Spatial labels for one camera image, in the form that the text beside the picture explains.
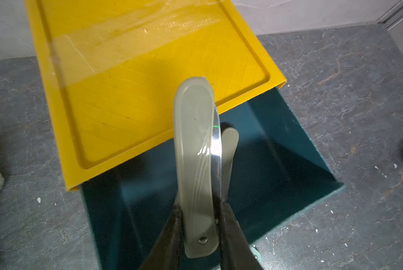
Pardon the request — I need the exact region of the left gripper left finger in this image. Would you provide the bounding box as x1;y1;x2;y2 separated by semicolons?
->
139;204;183;270

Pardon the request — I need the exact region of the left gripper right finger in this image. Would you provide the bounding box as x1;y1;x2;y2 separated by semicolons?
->
218;202;263;270

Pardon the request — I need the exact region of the yellow teal drawer cabinet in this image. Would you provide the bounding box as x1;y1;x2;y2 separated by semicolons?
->
25;1;344;270

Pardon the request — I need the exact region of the olive fruit knife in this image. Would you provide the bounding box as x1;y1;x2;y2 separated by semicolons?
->
173;77;221;259
221;127;239;201

